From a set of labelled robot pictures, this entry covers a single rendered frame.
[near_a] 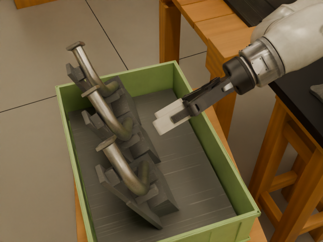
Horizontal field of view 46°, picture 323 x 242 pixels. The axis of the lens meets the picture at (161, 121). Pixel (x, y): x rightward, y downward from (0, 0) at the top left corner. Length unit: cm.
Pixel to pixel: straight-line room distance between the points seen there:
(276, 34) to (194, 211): 54
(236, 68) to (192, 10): 100
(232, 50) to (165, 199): 71
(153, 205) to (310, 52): 54
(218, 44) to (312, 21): 77
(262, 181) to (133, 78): 81
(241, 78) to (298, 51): 12
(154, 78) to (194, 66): 148
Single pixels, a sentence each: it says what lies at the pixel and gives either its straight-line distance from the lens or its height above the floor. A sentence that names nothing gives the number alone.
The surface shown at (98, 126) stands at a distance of 92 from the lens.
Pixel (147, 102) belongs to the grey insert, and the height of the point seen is 85.
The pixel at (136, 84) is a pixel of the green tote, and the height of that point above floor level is 90.
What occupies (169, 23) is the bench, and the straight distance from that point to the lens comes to 204.
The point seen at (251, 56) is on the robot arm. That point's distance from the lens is 76.
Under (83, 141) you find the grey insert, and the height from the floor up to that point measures 85.
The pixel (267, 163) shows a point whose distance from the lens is 168.
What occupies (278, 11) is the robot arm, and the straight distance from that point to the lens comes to 94.
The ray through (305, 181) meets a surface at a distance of 148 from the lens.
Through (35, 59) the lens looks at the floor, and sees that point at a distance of 301.
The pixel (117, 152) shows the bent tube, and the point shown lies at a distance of 80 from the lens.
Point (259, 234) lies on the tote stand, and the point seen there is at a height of 79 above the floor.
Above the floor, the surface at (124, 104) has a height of 93.
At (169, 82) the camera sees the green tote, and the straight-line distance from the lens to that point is 137.
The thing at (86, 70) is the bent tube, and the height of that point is 114.
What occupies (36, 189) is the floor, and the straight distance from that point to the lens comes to 222.
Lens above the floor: 180
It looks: 48 degrees down
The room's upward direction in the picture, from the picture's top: straight up
